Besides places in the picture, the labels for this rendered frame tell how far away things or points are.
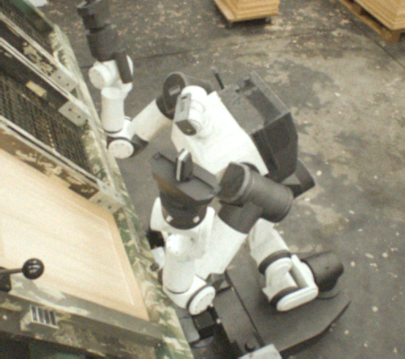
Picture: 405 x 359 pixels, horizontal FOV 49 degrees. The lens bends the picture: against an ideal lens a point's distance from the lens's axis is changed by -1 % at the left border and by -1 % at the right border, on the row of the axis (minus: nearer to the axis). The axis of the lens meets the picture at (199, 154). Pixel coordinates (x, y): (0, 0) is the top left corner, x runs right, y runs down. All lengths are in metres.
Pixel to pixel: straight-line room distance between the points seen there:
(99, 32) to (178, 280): 0.69
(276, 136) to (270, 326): 1.18
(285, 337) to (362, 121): 1.90
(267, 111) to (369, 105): 2.58
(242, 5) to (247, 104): 3.20
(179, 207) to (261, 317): 1.45
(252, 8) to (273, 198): 3.49
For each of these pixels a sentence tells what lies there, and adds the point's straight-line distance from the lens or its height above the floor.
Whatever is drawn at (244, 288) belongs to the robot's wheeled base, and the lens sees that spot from 2.23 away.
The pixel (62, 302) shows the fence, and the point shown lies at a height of 1.23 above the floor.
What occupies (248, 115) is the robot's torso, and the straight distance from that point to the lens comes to 1.15.
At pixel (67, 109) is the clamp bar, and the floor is 0.98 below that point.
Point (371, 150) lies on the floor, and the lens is 3.29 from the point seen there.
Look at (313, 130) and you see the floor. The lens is 3.32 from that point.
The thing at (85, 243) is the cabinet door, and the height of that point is 1.06.
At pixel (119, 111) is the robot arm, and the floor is 1.26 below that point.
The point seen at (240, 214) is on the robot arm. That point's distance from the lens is 1.03.
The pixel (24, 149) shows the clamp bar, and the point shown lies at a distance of 1.31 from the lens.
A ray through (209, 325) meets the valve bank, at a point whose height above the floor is 0.76.
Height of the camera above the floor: 2.11
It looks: 44 degrees down
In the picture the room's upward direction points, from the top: straight up
